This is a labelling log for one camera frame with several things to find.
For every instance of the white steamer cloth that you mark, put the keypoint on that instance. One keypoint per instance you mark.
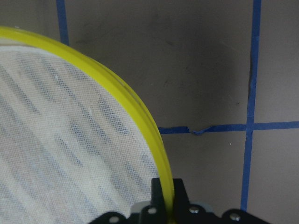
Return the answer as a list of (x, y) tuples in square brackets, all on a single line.
[(70, 128)]

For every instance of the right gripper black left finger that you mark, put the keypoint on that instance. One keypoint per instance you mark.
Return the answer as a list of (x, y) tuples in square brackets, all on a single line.
[(157, 198)]

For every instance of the yellow bamboo steamer top layer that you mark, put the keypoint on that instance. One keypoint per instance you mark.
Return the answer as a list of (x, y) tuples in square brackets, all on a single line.
[(130, 102)]

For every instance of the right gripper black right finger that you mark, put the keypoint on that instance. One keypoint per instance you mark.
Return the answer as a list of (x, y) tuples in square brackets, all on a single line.
[(180, 195)]

